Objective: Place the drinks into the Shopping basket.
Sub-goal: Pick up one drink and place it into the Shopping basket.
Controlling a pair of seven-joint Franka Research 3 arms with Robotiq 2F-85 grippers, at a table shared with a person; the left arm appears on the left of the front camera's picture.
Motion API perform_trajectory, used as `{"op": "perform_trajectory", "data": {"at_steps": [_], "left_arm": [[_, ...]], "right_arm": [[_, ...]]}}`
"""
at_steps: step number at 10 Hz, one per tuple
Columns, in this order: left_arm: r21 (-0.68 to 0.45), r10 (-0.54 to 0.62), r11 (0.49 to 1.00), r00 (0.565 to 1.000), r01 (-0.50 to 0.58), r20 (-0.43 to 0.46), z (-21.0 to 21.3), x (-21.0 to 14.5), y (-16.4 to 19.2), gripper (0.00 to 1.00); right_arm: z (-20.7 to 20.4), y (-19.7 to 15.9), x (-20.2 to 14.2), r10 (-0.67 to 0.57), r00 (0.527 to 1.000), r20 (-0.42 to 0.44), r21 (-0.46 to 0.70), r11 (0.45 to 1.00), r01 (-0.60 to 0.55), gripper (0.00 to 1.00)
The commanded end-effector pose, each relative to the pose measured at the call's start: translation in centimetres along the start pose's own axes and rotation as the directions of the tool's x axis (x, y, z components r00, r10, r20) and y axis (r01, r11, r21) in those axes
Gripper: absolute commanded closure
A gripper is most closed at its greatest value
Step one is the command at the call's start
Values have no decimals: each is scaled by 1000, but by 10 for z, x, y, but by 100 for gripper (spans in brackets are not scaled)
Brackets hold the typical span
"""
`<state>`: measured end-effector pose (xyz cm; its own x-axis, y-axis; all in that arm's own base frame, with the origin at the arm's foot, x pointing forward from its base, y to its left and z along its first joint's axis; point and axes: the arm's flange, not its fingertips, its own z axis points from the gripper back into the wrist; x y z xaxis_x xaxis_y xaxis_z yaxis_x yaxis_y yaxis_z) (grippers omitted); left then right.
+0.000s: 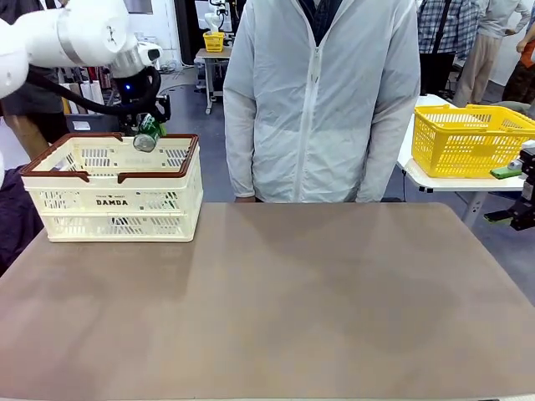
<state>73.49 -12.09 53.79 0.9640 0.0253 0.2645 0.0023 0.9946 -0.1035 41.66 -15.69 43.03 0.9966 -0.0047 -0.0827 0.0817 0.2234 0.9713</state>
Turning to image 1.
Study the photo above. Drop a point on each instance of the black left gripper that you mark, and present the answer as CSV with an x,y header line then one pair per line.
x,y
136,94

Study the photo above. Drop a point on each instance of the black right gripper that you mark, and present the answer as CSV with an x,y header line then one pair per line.
x,y
527,209

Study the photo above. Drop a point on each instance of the green soda can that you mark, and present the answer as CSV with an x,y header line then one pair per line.
x,y
146,140

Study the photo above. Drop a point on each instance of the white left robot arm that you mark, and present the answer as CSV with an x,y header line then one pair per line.
x,y
83,33

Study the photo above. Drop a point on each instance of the person's left forearm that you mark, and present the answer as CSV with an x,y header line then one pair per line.
x,y
384,158

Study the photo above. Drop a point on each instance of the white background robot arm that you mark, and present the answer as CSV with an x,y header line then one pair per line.
x,y
213,21

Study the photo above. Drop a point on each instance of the person's right forearm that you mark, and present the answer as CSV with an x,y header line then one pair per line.
x,y
244,158

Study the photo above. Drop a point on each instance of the large yellow plastic basket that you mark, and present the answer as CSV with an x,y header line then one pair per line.
x,y
460,142

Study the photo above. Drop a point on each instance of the cream folding basket brown rim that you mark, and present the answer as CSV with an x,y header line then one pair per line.
x,y
108,188

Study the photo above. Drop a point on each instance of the small yellow background basket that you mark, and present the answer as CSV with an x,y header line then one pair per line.
x,y
213,42

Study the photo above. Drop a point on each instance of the grey storage bin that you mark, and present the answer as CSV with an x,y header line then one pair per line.
x,y
92,123

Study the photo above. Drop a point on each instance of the cream paper roll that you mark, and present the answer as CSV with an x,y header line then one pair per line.
x,y
98,89

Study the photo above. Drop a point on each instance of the white paper roll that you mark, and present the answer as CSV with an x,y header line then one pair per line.
x,y
88,89

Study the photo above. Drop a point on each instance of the brown paper roll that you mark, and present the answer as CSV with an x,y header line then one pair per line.
x,y
76,89

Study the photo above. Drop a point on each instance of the background work table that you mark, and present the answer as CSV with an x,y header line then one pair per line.
x,y
209,54

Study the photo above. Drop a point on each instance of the white side table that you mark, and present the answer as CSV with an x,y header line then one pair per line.
x,y
418,125

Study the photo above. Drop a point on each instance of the bystander in orange sleeve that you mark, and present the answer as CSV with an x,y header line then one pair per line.
x,y
522,83

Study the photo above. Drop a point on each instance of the bystander in dark shirt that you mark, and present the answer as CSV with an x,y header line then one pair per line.
x,y
25,97

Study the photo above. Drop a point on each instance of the bystander in grey shirt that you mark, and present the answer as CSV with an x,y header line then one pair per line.
x,y
476,62

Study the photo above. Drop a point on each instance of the dark purple cloth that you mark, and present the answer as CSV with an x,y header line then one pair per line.
x,y
16,217

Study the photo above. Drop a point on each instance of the person in white jacket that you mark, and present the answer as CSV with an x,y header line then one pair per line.
x,y
313,104

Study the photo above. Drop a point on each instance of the bystander in plaid shirt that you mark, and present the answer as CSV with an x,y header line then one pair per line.
x,y
443,25

